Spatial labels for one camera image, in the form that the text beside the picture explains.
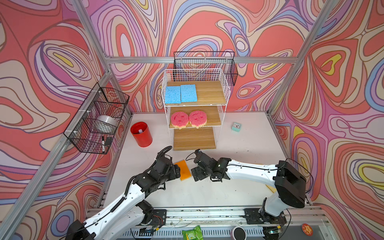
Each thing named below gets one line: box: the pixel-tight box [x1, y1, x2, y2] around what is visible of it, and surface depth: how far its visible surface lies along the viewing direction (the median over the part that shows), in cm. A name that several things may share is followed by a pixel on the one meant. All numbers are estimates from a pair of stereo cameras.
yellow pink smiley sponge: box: [189, 110, 208, 129], surface depth 80 cm
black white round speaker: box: [232, 226, 247, 240], surface depth 66 cm
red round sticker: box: [301, 223, 314, 237], surface depth 72 cm
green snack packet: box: [182, 225, 204, 240], surface depth 70 cm
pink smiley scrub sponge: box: [170, 111, 189, 130], surface depth 80 cm
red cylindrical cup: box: [130, 121, 153, 148], surface depth 100 cm
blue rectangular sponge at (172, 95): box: [165, 86, 182, 104], surface depth 71 cm
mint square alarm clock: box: [231, 122, 242, 132], surface depth 110 cm
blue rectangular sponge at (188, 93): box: [180, 84, 198, 103], surface depth 72 cm
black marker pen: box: [102, 136, 105, 153], surface depth 73 cm
